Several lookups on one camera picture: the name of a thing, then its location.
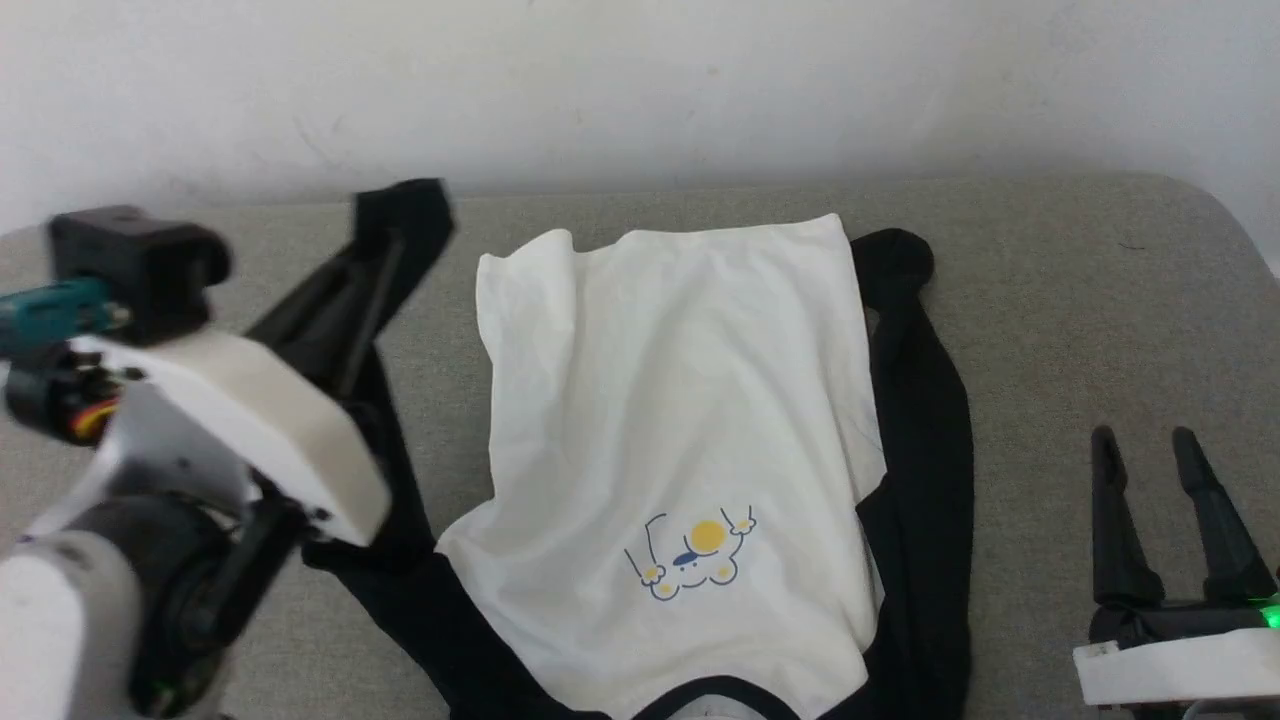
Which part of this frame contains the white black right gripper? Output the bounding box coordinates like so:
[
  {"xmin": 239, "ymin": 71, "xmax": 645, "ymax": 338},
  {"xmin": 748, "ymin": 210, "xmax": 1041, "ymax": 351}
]
[{"xmin": 1072, "ymin": 425, "xmax": 1280, "ymax": 713}]

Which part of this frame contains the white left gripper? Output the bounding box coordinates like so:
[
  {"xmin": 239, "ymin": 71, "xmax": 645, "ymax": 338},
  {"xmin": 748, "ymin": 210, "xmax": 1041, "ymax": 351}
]
[{"xmin": 68, "ymin": 232, "xmax": 407, "ymax": 548}]

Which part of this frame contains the white and black t-shirt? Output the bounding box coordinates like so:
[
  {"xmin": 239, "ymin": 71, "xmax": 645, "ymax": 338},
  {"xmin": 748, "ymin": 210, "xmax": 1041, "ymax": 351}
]
[{"xmin": 245, "ymin": 178, "xmax": 977, "ymax": 720}]

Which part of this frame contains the grey fabric sofa seat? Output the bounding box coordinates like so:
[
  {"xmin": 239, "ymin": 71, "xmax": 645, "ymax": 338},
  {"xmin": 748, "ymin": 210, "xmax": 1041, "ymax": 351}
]
[{"xmin": 0, "ymin": 173, "xmax": 1280, "ymax": 720}]

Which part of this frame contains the teal cable connector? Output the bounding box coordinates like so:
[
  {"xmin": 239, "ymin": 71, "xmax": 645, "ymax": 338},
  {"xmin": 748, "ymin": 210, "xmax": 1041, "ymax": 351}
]
[{"xmin": 0, "ymin": 277, "xmax": 133, "ymax": 359}]

